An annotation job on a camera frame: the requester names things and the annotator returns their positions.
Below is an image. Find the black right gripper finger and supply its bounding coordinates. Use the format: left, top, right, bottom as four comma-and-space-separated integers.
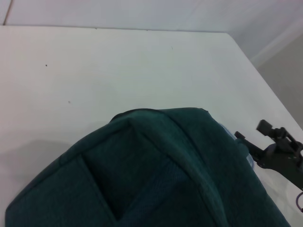
233, 131, 264, 164
256, 119, 296, 148

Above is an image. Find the right gripper cable with plug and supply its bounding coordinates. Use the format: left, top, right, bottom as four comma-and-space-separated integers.
295, 191, 303, 212

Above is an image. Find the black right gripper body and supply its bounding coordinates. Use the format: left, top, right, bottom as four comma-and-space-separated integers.
256, 141, 303, 190

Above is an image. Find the dark teal insulated lunch bag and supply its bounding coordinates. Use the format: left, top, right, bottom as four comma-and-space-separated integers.
5, 107, 292, 227

